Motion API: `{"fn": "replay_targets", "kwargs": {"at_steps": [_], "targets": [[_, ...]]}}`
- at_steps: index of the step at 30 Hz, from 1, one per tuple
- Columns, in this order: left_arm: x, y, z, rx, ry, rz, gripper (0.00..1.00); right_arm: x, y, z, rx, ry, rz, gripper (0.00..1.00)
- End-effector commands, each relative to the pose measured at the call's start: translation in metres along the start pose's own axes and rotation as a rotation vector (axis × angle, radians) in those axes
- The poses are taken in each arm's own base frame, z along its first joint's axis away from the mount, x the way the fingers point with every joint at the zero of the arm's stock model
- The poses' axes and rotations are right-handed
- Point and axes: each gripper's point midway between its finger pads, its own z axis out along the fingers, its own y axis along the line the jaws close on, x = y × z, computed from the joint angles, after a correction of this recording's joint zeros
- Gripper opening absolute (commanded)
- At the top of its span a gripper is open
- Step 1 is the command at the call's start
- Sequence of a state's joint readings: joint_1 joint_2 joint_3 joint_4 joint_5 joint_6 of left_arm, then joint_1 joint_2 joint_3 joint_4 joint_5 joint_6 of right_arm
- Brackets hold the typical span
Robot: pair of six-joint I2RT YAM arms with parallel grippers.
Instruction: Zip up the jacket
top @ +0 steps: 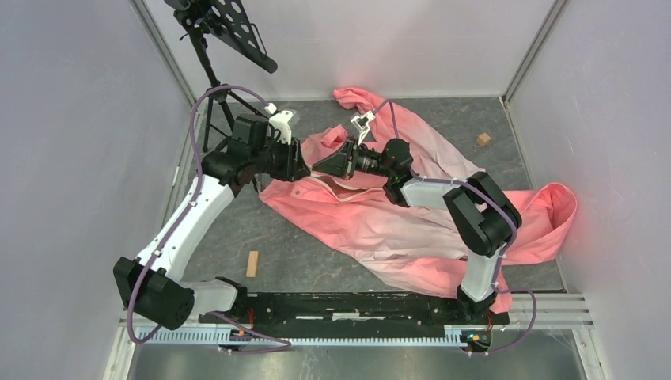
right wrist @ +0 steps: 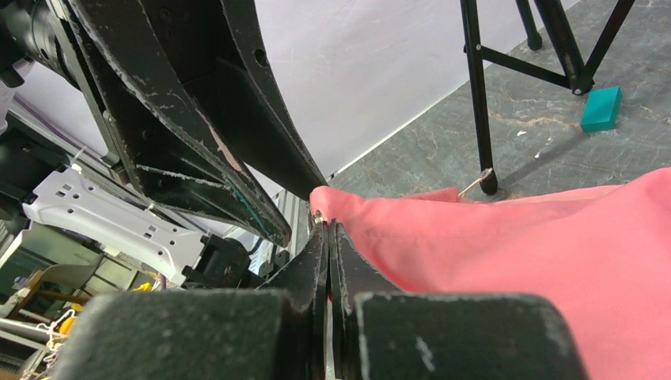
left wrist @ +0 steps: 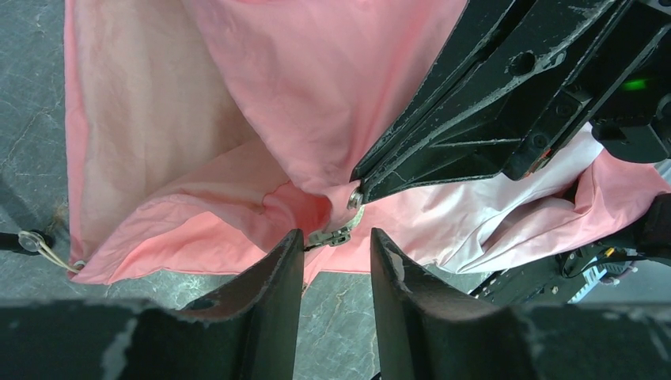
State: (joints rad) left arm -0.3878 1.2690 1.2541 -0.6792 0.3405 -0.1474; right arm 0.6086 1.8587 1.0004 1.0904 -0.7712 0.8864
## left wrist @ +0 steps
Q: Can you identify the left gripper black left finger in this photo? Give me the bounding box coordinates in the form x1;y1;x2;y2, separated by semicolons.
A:
1;230;304;379

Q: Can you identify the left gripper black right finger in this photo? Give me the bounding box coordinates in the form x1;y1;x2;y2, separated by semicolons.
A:
370;228;670;379

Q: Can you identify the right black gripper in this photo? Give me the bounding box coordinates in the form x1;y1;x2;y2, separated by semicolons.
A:
350;1;670;205

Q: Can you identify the pink zip jacket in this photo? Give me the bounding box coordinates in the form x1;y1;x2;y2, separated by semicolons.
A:
64;1;670;284

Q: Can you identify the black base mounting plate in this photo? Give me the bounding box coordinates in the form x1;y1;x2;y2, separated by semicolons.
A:
470;244;615;306

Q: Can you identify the white slotted cable duct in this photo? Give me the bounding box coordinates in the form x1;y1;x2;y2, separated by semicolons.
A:
567;261;638;304

